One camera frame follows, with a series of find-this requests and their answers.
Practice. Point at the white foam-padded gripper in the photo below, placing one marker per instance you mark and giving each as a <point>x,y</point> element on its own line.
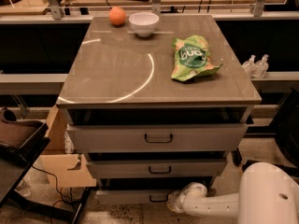
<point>193,192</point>

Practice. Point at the grey bottom drawer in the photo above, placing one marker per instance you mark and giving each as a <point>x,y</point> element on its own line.
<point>145,190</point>

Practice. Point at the grey drawer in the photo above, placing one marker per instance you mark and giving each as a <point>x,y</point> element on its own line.
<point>145,190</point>
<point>156,164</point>
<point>157,129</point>

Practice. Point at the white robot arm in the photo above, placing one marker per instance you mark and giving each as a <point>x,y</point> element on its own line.
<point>267,195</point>

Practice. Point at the grey middle drawer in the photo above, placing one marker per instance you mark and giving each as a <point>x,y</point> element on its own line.
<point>156,164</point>

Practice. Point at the grey drawer cabinet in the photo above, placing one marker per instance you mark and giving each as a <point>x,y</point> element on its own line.
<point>115,68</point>

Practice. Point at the grey top drawer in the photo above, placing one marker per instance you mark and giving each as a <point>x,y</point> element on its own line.
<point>157,129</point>

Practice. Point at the cardboard box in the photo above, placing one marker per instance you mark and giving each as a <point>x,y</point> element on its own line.
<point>59,159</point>

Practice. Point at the black office chair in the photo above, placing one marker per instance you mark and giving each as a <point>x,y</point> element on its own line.
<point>284,128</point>

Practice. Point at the clear pump bottle left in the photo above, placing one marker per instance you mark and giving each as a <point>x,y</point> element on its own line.
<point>248,66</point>

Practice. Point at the clear pump bottle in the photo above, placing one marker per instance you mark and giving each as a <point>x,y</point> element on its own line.
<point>260,68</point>
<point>248,66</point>

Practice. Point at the green chip bag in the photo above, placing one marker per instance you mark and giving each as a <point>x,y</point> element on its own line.
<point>192,59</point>

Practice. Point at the clear pump bottle right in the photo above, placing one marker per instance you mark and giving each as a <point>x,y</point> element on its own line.
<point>260,68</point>

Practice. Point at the black tray cart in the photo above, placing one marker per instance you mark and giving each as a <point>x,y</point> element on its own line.
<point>21,143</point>

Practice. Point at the white bowl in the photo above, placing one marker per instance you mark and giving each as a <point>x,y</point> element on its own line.
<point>144,23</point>

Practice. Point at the orange fruit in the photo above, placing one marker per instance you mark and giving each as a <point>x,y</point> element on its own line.
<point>117,16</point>

